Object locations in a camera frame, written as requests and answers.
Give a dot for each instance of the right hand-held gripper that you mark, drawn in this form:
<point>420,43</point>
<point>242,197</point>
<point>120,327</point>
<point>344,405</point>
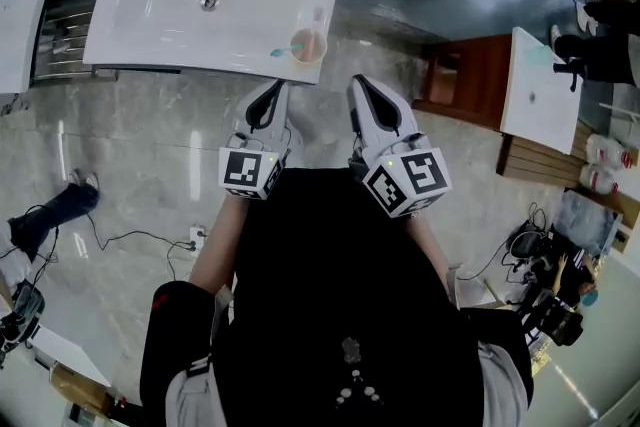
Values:
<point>420,175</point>

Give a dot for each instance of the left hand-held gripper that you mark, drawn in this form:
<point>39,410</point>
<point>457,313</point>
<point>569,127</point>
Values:
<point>242,170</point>

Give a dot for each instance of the teal toothbrush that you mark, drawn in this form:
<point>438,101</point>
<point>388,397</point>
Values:
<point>279,51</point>

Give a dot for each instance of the person's right forearm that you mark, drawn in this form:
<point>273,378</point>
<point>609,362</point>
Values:
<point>427,250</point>

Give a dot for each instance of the person's left forearm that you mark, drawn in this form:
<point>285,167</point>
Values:
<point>220,240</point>

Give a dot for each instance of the white power strip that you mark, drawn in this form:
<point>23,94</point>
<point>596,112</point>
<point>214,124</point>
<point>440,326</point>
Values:
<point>197,237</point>

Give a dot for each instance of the wooden slat pallet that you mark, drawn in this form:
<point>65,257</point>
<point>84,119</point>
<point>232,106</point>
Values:
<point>535,165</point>

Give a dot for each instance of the person's black shirt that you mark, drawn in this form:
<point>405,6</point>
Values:
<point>340,275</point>

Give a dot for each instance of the dark metal washbasin stand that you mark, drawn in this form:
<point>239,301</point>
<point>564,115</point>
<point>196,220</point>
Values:
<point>107,72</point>

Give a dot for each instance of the black faucet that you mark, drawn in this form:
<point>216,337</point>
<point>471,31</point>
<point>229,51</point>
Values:
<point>570,70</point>

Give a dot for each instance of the chrome metal stand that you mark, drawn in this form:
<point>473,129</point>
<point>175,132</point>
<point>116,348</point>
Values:
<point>65,40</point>

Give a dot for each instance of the white plastic jug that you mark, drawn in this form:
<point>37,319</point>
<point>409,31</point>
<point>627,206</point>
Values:
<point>600,178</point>
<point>607,150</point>

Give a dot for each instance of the clear plastic bag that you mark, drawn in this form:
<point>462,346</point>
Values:
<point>585,220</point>

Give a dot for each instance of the white board with black marks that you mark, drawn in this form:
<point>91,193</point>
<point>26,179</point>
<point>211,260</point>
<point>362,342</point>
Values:
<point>70,355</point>

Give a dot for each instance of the pile of black camera gear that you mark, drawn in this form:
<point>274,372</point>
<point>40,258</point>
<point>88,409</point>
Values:
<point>555,320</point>

